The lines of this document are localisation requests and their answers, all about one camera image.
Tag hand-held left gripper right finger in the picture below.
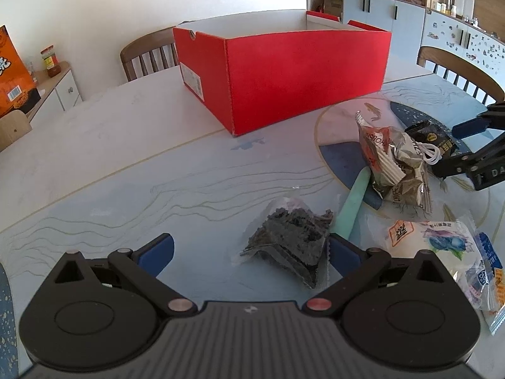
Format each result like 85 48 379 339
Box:
301 234 459 319

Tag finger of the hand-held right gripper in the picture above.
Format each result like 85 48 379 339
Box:
452 102 505 140
431 131 505 179

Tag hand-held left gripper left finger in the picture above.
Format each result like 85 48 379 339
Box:
52 233 199 319

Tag white cable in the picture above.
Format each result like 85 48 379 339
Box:
410 138 443 165

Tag black snack packet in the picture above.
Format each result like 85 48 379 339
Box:
404 119 460 159

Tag mint green pen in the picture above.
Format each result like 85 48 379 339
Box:
330 166 373 245

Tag dark grey snack packet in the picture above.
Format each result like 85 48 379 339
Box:
231 196 335 290

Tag silver snack bag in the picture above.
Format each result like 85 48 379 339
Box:
354 111 433 210

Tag blueberry bread packet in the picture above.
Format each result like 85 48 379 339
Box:
373 219 488 310

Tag blue and white packet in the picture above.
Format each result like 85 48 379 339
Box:
471 231 505 337

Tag red cardboard box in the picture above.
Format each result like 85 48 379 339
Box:
173 9 392 137

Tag white marble desktop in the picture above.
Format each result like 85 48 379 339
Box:
0 65 505 379

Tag dark wooden slatted chair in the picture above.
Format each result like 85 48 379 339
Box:
120 27 180 83
417 46 505 105

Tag white sideboard cabinet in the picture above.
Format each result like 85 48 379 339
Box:
24 61 83 121

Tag red lid sauce jar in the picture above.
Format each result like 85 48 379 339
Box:
40 45 61 78

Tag orange snack bag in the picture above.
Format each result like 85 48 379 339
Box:
0 25 42 118

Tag wooden wall unit blue doors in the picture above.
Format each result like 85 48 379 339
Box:
307 0 505 68

